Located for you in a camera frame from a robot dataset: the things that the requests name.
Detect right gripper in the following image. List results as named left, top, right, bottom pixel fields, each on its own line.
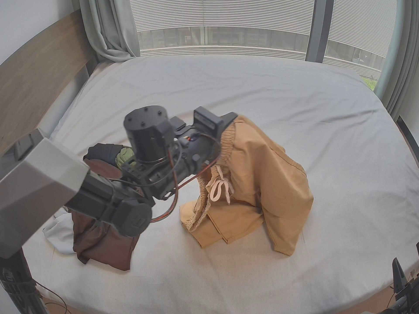
left=392, top=242, right=419, bottom=314

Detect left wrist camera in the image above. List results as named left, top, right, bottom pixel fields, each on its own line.
left=192, top=106, right=239, bottom=140

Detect window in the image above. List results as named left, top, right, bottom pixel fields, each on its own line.
left=126, top=0, right=401, bottom=91

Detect black garment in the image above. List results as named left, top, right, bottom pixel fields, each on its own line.
left=86, top=143, right=123, bottom=169

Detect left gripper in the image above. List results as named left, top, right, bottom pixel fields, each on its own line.
left=146, top=131, right=226, bottom=200

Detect black cable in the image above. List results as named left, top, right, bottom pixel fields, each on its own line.
left=34, top=281, right=69, bottom=311

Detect white garment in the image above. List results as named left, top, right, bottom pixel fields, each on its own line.
left=42, top=208, right=75, bottom=255

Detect grey-green curtain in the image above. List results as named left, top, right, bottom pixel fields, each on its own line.
left=373, top=0, right=419, bottom=121
left=68, top=0, right=142, bottom=63

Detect green garment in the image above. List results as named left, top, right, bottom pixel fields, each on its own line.
left=115, top=147, right=136, bottom=171

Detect brown garment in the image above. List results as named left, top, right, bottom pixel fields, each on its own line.
left=73, top=156, right=139, bottom=271

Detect tan shorts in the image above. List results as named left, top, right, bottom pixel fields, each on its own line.
left=179, top=114, right=314, bottom=258

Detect bed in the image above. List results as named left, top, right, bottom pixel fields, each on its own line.
left=0, top=10, right=419, bottom=314

